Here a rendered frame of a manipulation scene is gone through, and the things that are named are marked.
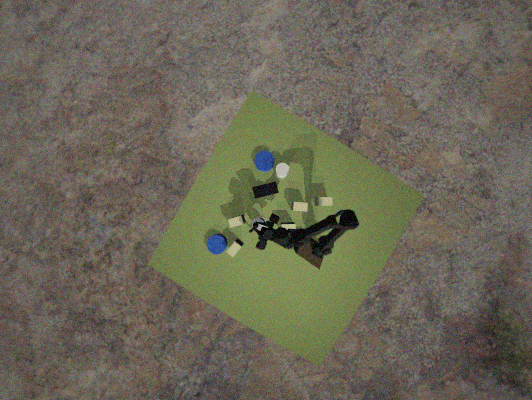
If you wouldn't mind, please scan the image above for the grey cylinder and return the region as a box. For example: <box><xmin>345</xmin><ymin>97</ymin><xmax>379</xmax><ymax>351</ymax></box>
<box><xmin>275</xmin><ymin>163</ymin><xmax>290</xmax><ymax>178</ymax></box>

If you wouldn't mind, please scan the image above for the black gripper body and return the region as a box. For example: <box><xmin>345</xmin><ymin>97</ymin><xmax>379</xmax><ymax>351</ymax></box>
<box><xmin>256</xmin><ymin>213</ymin><xmax>280</xmax><ymax>250</ymax></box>

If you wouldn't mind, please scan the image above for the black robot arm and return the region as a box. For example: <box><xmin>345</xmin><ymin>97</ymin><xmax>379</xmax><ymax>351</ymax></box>
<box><xmin>259</xmin><ymin>209</ymin><xmax>359</xmax><ymax>258</ymax></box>

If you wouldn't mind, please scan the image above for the french press with plunger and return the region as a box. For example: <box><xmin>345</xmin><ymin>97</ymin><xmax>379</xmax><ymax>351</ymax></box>
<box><xmin>249</xmin><ymin>217</ymin><xmax>266</xmax><ymax>233</ymax></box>

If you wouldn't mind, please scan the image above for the blue cylinder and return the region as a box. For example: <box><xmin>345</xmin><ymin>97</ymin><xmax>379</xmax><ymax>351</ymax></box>
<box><xmin>207</xmin><ymin>234</ymin><xmax>227</xmax><ymax>254</ymax></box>
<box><xmin>255</xmin><ymin>150</ymin><xmax>275</xmax><ymax>172</ymax></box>

